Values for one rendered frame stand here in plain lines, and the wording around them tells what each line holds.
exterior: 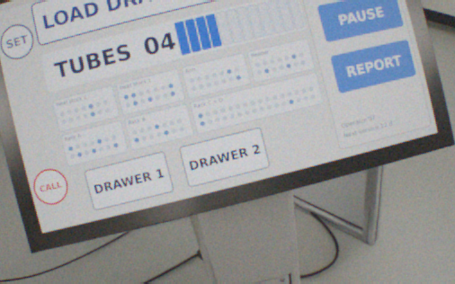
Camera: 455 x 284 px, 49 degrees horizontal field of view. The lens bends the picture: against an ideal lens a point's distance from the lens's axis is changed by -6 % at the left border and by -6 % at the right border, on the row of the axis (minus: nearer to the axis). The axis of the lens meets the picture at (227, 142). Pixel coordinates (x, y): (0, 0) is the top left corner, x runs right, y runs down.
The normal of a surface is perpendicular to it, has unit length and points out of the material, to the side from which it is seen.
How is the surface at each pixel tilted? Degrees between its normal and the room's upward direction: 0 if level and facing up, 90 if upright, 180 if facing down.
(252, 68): 50
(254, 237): 90
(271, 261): 90
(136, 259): 0
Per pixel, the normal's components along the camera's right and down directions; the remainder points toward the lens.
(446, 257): -0.14, -0.73
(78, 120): 0.06, 0.03
